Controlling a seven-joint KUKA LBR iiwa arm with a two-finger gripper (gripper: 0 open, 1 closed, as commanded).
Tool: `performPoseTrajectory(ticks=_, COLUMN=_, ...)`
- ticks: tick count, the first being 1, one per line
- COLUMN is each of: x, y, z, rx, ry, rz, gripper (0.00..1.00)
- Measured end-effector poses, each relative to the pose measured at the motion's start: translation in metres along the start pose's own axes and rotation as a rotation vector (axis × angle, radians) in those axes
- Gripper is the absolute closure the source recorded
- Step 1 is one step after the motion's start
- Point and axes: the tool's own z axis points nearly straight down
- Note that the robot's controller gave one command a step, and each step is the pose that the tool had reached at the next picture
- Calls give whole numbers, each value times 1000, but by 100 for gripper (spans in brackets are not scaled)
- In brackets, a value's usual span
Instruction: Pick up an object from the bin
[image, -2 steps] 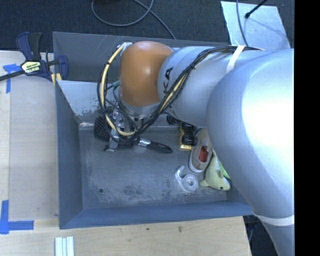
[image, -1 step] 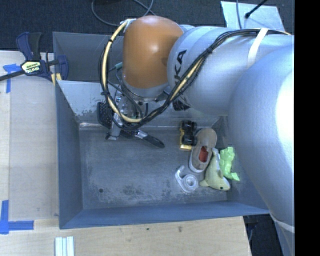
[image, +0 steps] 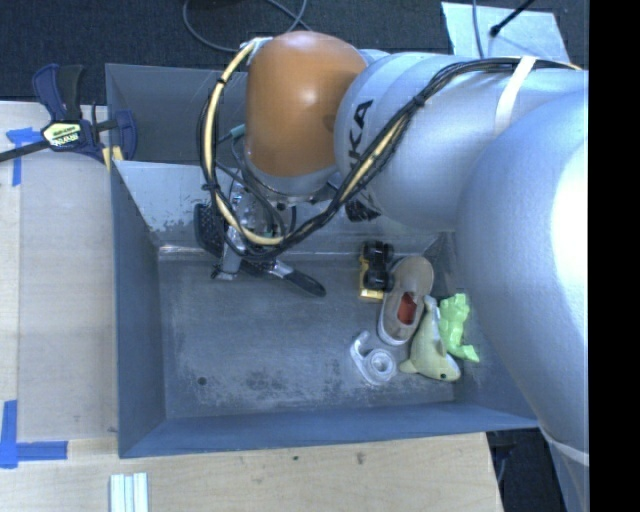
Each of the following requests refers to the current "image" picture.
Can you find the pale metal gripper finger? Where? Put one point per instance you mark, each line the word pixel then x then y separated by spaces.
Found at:
pixel 231 261

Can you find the grey metal bin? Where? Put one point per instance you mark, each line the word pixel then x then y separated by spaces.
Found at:
pixel 270 350

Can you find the black and silver spatula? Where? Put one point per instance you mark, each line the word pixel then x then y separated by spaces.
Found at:
pixel 305 285

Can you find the grey shoe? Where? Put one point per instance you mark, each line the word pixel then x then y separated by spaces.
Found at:
pixel 417 277

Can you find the pale wood board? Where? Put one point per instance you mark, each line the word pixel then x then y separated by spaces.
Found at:
pixel 65 300

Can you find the yellow toy truck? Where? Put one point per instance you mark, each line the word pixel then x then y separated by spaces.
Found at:
pixel 376 272

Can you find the pale green plush shark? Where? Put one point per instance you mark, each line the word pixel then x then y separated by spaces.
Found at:
pixel 430 350

